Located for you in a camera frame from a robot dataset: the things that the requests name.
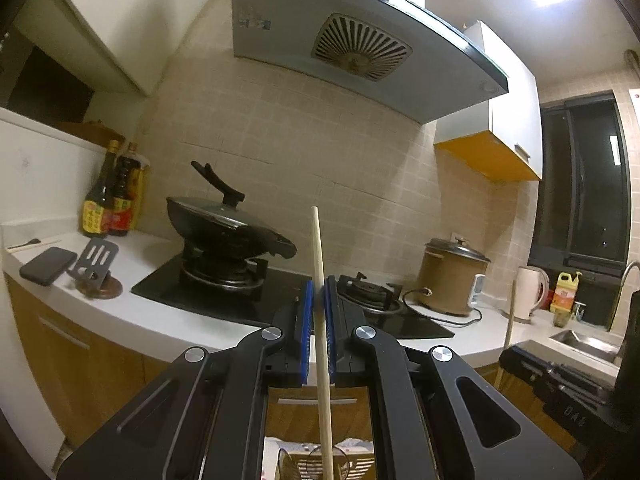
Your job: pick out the wide dark sauce bottle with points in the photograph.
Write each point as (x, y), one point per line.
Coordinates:
(127, 200)

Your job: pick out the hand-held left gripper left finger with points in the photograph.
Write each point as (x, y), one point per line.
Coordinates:
(309, 335)

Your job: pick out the wooden chopstick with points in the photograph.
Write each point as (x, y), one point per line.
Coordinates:
(316, 240)
(510, 310)

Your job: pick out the translucent grey spoon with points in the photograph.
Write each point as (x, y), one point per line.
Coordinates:
(342, 462)

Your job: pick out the black wok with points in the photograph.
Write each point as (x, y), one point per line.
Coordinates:
(260, 242)

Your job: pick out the thin stick with dark tip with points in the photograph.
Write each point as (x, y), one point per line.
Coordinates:
(30, 244)

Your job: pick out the grey slotted spatula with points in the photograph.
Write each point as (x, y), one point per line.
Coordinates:
(97, 255)

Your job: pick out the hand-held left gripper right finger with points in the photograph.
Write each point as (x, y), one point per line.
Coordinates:
(331, 335)

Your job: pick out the glass wok lid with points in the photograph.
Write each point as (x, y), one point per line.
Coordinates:
(205, 210)

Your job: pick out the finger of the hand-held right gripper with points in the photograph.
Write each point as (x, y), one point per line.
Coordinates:
(575, 407)
(530, 367)

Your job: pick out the grey range hood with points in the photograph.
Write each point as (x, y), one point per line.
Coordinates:
(300, 25)

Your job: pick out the white electric kettle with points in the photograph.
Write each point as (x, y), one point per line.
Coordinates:
(530, 292)

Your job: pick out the yellow detergent bottle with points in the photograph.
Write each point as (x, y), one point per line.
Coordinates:
(565, 295)

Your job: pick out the tan slatted plastic basket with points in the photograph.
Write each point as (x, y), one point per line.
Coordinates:
(302, 470)

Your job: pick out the long wooden base cabinet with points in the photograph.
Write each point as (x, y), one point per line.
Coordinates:
(75, 360)

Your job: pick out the dark window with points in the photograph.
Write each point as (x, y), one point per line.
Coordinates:
(575, 185)

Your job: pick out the round wooden stand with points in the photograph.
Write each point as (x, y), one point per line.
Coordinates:
(107, 287)

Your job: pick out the steel sink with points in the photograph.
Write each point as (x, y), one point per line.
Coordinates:
(585, 342)

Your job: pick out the brown rice cooker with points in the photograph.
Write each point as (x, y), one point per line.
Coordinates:
(445, 280)

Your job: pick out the tall dark sauce bottle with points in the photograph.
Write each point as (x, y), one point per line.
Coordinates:
(97, 210)

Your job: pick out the black smartphone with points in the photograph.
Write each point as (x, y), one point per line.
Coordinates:
(47, 266)

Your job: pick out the white and orange wall cabinet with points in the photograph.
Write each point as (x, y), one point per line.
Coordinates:
(510, 125)

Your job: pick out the metal faucet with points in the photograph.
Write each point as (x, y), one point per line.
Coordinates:
(622, 280)

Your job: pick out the black gas stove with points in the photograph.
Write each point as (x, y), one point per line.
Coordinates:
(165, 287)

